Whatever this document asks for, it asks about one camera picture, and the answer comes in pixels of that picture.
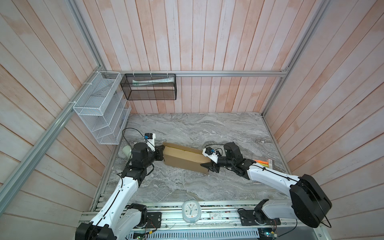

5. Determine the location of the pack of coloured markers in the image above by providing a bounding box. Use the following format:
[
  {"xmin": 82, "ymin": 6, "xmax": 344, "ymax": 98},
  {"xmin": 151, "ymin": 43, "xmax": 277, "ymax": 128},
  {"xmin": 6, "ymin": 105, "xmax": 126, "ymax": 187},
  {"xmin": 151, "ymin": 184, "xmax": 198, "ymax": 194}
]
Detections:
[{"xmin": 256, "ymin": 159, "xmax": 274, "ymax": 169}]

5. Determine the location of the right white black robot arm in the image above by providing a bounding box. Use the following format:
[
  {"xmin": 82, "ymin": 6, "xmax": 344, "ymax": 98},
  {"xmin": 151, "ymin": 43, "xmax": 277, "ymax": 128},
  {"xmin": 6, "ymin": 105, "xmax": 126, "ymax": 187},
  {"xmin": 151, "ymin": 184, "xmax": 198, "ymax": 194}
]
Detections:
[{"xmin": 201, "ymin": 142, "xmax": 332, "ymax": 228}]

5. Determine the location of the white paper in basket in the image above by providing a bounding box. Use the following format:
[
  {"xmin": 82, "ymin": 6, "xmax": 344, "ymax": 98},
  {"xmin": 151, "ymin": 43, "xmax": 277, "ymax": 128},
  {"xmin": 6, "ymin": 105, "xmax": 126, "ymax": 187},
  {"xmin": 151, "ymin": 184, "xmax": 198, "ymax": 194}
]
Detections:
[{"xmin": 132, "ymin": 77, "xmax": 175, "ymax": 87}]

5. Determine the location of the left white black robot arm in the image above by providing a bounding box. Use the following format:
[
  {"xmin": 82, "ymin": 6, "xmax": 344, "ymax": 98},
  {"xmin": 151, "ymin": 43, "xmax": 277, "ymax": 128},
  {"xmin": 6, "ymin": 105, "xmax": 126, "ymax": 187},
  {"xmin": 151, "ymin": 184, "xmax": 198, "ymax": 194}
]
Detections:
[{"xmin": 75, "ymin": 143, "xmax": 165, "ymax": 240}]

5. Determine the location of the aluminium front rail frame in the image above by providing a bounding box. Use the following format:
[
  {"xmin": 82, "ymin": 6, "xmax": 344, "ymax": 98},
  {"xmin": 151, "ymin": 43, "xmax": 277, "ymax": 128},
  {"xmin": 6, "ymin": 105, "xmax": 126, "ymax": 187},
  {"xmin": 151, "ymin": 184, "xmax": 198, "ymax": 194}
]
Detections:
[{"xmin": 125, "ymin": 200, "xmax": 331, "ymax": 240}]

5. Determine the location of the white wire mesh shelf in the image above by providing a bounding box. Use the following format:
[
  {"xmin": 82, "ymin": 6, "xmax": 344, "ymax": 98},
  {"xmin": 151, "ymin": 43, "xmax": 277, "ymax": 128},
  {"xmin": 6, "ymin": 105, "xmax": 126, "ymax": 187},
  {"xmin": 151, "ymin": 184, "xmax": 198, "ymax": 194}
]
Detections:
[{"xmin": 74, "ymin": 71, "xmax": 132, "ymax": 145}]

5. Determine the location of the pale blue alarm clock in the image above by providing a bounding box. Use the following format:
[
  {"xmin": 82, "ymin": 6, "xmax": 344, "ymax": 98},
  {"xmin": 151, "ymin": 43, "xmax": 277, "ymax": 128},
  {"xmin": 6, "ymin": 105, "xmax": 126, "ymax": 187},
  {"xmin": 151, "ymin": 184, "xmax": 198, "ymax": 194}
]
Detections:
[{"xmin": 182, "ymin": 200, "xmax": 202, "ymax": 223}]

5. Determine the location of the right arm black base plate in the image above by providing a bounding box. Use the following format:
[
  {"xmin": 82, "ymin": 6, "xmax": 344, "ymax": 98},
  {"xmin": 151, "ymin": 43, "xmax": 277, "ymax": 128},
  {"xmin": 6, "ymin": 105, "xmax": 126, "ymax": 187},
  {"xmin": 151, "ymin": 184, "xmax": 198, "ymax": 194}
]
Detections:
[{"xmin": 237, "ymin": 208, "xmax": 281, "ymax": 226}]

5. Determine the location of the black mesh wall basket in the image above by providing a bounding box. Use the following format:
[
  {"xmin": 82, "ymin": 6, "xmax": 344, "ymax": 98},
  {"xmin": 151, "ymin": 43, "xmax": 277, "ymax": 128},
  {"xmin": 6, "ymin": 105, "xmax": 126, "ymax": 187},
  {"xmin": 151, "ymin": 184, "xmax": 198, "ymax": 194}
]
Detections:
[{"xmin": 120, "ymin": 73, "xmax": 178, "ymax": 101}]

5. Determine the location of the brown cardboard box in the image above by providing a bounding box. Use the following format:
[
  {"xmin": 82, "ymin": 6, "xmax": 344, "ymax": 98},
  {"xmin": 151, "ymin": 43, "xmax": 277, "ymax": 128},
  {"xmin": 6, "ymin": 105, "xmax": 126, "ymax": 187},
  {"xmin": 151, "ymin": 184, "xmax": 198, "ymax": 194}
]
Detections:
[{"xmin": 163, "ymin": 143, "xmax": 211, "ymax": 174}]

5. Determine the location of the small white label card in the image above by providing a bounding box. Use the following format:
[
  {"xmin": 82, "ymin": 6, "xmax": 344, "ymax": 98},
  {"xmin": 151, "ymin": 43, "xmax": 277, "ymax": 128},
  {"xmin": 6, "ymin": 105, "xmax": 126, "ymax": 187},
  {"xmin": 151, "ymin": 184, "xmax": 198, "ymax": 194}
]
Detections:
[{"xmin": 210, "ymin": 213, "xmax": 222, "ymax": 220}]

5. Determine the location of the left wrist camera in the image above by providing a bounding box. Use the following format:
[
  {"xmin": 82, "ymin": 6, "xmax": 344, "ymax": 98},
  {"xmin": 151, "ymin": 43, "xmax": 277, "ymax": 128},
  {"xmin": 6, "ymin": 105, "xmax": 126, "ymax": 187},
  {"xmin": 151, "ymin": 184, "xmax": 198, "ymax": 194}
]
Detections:
[{"xmin": 144, "ymin": 133, "xmax": 156, "ymax": 152}]

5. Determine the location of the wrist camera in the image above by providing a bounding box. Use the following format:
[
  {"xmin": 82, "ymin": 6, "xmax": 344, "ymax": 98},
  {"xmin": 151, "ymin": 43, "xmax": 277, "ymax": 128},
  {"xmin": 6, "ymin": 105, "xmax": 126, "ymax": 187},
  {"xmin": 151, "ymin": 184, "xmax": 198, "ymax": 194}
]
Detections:
[
  {"xmin": 144, "ymin": 133, "xmax": 156, "ymax": 152},
  {"xmin": 203, "ymin": 147, "xmax": 221, "ymax": 164}
]

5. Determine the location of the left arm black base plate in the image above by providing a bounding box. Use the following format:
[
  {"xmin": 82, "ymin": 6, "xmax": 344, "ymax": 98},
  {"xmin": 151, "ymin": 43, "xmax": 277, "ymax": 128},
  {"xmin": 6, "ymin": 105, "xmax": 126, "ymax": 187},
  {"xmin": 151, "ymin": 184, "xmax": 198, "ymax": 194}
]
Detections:
[{"xmin": 134, "ymin": 212, "xmax": 162, "ymax": 229}]

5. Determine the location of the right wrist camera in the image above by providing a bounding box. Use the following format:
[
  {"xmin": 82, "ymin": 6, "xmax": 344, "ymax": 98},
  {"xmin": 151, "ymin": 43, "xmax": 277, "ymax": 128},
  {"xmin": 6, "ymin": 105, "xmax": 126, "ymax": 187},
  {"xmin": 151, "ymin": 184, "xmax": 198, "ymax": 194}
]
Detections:
[{"xmin": 203, "ymin": 147, "xmax": 221, "ymax": 164}]

